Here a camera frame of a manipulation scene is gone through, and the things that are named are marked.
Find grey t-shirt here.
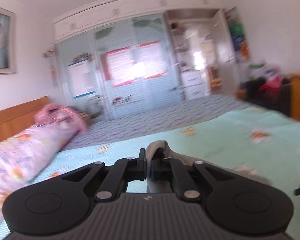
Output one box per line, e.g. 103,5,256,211
146,140,273,193

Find black chair with clothes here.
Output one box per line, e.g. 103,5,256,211
236,63,291,117

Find mint green quilted blanket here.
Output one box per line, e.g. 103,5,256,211
36,107,300,239

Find frog and heart bedsheet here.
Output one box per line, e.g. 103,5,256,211
63,94,253,150

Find pink patterned cloth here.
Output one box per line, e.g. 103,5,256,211
34,103,88,134

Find pink floral rolled duvet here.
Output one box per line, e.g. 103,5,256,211
0,124,78,222

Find white drawer shelf unit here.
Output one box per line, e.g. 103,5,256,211
166,11,216,100

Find small wooden chair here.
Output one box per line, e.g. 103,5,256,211
207,66,222,93

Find wooden headboard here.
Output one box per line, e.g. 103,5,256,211
0,96,51,142

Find blue sliding door wardrobe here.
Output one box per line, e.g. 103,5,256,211
53,0,222,119

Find white room door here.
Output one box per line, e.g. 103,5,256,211
210,10,240,96

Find hanging bags on wall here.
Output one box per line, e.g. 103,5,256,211
225,7,250,62

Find framed wall picture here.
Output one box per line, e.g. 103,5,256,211
0,8,16,75

